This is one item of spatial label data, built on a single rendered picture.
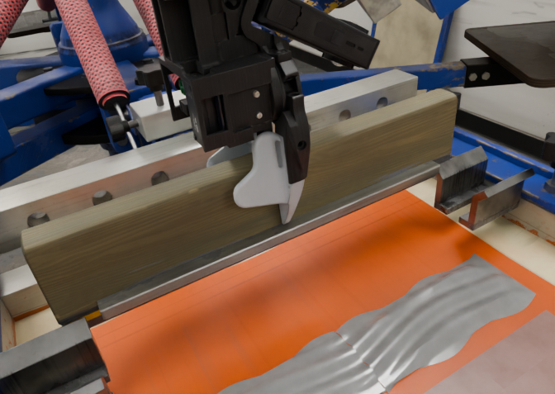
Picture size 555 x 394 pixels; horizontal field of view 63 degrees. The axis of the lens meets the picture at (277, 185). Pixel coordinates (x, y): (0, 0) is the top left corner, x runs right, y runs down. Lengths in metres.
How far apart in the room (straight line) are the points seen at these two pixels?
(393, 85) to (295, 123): 0.39
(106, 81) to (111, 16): 0.34
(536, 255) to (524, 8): 2.18
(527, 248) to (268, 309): 0.28
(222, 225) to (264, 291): 0.11
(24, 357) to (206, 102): 0.23
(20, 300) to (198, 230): 0.22
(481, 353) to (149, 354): 0.28
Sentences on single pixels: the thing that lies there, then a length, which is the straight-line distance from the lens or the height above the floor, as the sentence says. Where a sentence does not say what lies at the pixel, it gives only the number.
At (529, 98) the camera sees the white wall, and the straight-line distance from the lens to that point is 2.70.
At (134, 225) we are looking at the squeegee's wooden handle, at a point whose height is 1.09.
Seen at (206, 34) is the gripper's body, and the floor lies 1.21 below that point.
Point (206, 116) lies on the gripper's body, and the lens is 0.32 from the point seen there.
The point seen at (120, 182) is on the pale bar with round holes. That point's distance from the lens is 0.54.
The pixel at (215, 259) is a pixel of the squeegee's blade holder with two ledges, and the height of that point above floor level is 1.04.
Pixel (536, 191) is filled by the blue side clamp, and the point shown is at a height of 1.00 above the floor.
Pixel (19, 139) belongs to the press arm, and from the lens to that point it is 1.04.
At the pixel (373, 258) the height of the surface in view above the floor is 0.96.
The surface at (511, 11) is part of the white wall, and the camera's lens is 2.68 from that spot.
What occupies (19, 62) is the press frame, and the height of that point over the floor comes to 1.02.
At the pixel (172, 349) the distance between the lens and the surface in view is 0.44.
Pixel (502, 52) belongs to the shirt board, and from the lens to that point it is 1.17.
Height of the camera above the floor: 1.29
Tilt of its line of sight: 32 degrees down
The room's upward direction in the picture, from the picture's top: 6 degrees counter-clockwise
